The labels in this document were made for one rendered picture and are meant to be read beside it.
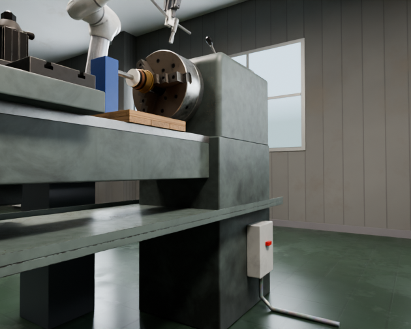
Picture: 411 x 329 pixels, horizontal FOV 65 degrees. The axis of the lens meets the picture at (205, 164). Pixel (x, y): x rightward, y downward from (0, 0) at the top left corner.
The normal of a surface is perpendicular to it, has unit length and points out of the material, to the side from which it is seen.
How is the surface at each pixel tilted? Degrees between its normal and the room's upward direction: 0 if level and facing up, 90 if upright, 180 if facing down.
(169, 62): 90
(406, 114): 90
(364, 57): 90
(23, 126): 90
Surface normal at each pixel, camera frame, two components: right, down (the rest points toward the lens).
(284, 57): -0.55, -0.02
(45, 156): 0.84, -0.01
